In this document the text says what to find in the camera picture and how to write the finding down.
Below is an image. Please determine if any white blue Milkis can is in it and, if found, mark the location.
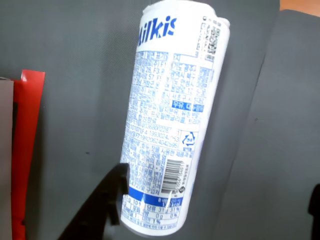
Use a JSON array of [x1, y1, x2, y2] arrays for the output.
[[119, 0, 231, 237]]

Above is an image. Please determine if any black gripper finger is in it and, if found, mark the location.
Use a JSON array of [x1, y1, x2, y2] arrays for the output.
[[307, 183, 320, 224], [57, 162, 131, 240]]

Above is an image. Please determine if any grey cardboard panel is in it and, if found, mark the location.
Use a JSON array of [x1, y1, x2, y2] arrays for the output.
[[0, 77, 15, 240]]

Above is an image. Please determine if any red box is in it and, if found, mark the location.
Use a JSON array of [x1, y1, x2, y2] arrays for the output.
[[11, 69, 47, 240]]

